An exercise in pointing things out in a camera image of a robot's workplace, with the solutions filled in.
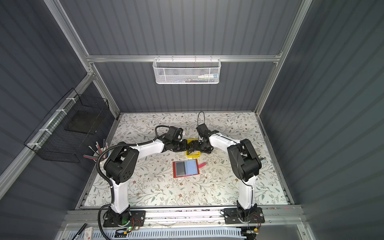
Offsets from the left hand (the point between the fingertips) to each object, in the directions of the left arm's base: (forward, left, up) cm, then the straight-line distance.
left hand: (192, 148), depth 94 cm
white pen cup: (-5, +55, +5) cm, 55 cm away
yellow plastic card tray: (-2, -1, -3) cm, 4 cm away
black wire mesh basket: (-2, +61, +25) cm, 66 cm away
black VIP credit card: (-11, +7, -5) cm, 14 cm away
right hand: (+1, -4, -2) cm, 4 cm away
